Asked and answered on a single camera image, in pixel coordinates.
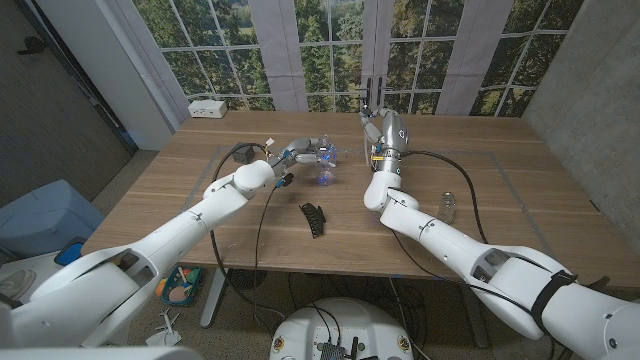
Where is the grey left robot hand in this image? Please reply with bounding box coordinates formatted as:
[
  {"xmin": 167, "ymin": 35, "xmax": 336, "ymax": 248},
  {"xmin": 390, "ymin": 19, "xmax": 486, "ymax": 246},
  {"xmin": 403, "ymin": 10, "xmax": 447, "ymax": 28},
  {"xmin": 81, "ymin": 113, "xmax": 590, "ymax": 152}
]
[{"xmin": 269, "ymin": 135, "xmax": 339, "ymax": 176}]

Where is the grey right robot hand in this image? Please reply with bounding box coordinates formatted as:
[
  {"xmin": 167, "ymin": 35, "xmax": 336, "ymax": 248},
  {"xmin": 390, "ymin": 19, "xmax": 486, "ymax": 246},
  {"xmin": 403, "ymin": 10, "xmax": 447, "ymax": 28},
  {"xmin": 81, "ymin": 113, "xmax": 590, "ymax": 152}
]
[{"xmin": 359, "ymin": 107, "xmax": 410, "ymax": 174}]

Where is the clear plastic spray bottle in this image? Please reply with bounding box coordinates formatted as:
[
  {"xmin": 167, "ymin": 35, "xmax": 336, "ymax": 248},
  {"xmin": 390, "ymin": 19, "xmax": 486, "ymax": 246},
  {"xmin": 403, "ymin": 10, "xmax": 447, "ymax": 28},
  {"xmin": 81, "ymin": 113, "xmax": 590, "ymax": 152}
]
[{"xmin": 315, "ymin": 133, "xmax": 339, "ymax": 187}]

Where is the black hair claw clip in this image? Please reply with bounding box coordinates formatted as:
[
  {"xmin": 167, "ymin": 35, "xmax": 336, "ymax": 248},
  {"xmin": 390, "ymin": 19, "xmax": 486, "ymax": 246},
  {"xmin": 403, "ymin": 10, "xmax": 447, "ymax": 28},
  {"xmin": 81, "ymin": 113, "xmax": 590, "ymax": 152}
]
[{"xmin": 298, "ymin": 202, "xmax": 327, "ymax": 239}]

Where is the small clear glass jar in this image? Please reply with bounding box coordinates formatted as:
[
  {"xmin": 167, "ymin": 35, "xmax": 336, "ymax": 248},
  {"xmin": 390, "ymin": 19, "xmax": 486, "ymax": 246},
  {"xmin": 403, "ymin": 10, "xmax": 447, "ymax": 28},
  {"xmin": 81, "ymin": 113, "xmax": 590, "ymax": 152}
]
[{"xmin": 437, "ymin": 191, "xmax": 457, "ymax": 225}]

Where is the white power strip box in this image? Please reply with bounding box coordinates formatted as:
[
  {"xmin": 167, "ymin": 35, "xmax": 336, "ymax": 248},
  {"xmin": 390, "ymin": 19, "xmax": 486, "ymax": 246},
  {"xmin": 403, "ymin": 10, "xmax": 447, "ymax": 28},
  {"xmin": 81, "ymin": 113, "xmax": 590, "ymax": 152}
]
[{"xmin": 187, "ymin": 99, "xmax": 228, "ymax": 120}]

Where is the printed window forest backdrop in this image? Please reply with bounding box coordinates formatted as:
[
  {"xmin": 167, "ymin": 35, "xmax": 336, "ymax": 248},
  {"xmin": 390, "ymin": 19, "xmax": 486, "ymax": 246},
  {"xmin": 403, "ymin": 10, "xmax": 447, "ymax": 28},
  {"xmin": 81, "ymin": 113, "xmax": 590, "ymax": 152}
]
[{"xmin": 107, "ymin": 0, "xmax": 586, "ymax": 119}]

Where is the black round floor object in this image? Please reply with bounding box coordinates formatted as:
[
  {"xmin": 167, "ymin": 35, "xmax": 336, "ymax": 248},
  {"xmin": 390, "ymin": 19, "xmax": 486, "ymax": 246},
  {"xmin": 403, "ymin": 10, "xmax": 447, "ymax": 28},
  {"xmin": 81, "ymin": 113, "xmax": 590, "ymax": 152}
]
[{"xmin": 228, "ymin": 268, "xmax": 269, "ymax": 292}]

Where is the white table leg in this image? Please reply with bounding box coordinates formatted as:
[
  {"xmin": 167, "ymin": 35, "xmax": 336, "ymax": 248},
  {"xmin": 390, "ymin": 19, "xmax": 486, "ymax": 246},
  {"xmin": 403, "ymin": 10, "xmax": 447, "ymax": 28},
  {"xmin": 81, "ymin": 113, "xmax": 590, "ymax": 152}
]
[{"xmin": 200, "ymin": 268, "xmax": 230, "ymax": 330}]

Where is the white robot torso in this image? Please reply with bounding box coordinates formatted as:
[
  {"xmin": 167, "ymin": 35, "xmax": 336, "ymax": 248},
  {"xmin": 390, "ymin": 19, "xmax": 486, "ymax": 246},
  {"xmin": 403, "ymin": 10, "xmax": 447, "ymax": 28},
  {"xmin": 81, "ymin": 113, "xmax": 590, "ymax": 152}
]
[{"xmin": 269, "ymin": 297, "xmax": 415, "ymax": 360}]

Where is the teal toy basket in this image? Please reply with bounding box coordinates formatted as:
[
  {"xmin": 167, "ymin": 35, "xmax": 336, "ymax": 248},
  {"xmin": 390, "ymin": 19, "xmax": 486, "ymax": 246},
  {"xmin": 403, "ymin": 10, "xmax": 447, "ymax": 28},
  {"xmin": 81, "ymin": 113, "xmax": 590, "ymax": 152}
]
[{"xmin": 155, "ymin": 264, "xmax": 205, "ymax": 307}]

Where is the grey table leg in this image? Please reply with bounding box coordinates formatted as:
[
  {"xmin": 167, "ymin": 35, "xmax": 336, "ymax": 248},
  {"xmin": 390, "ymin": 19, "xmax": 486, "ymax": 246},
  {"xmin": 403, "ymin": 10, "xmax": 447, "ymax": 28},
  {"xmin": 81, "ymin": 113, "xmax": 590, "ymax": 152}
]
[{"xmin": 457, "ymin": 282, "xmax": 490, "ymax": 350}]

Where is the white toy airplane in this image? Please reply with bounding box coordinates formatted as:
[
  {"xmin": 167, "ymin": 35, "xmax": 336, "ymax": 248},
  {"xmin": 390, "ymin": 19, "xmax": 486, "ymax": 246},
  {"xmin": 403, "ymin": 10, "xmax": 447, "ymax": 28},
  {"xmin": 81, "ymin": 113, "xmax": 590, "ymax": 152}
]
[{"xmin": 145, "ymin": 308, "xmax": 183, "ymax": 348}]

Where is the blue flat pad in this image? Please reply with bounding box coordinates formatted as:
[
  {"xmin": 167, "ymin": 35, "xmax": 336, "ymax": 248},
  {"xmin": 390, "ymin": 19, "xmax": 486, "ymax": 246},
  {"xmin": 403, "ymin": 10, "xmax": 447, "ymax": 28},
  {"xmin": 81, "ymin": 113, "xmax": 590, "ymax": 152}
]
[{"xmin": 53, "ymin": 242, "xmax": 84, "ymax": 268}]

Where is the blue-grey storage bin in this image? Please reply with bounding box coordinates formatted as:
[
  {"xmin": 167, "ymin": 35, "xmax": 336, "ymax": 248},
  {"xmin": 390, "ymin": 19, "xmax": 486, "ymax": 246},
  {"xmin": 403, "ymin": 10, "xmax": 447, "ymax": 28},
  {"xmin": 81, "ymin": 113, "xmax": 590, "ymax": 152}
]
[{"xmin": 0, "ymin": 179, "xmax": 106, "ymax": 259}]

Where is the grey sneaker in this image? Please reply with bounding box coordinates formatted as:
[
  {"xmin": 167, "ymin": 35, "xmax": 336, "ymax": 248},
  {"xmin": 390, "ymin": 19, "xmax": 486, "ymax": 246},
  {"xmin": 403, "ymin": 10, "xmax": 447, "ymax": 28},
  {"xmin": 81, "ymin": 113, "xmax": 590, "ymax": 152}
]
[{"xmin": 0, "ymin": 269, "xmax": 37, "ymax": 301}]

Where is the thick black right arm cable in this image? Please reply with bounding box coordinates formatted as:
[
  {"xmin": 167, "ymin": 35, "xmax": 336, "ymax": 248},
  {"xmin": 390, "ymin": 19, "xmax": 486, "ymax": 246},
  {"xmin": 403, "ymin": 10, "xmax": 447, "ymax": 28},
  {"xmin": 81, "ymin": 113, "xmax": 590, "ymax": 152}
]
[{"xmin": 402, "ymin": 149, "xmax": 489, "ymax": 245}]

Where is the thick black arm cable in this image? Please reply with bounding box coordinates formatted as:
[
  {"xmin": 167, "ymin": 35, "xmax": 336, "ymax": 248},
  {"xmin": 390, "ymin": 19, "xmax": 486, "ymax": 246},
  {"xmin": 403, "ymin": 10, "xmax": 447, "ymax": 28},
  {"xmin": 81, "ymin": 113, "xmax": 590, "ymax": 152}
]
[
  {"xmin": 208, "ymin": 142, "xmax": 286, "ymax": 321},
  {"xmin": 402, "ymin": 149, "xmax": 489, "ymax": 245}
]

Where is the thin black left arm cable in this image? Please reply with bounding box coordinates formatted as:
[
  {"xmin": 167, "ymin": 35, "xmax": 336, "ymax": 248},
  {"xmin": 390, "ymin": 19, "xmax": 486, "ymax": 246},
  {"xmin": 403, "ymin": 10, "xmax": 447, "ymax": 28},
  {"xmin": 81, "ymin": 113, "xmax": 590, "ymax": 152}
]
[{"xmin": 252, "ymin": 185, "xmax": 281, "ymax": 321}]

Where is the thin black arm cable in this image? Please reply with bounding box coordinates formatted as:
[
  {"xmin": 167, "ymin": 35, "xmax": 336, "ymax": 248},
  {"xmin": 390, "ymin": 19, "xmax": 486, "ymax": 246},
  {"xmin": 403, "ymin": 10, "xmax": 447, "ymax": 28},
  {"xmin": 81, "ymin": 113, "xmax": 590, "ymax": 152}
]
[
  {"xmin": 389, "ymin": 229, "xmax": 556, "ymax": 351},
  {"xmin": 252, "ymin": 185, "xmax": 281, "ymax": 321}
]

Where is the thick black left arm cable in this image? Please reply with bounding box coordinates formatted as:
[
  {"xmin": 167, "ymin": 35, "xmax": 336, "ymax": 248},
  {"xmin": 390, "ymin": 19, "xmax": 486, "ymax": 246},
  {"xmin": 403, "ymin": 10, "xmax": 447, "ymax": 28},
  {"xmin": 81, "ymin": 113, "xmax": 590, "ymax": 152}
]
[{"xmin": 208, "ymin": 142, "xmax": 286, "ymax": 321}]

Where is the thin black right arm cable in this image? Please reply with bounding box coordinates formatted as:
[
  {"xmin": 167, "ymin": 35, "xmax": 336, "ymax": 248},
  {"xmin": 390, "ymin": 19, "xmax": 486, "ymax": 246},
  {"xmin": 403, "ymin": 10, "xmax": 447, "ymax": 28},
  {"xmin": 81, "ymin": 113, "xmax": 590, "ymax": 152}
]
[{"xmin": 389, "ymin": 229, "xmax": 556, "ymax": 351}]

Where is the black door handle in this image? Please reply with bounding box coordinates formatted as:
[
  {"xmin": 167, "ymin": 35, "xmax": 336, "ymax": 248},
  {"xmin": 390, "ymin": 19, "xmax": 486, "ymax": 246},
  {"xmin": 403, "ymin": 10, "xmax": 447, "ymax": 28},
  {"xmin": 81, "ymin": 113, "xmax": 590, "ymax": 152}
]
[{"xmin": 16, "ymin": 35, "xmax": 50, "ymax": 56}]

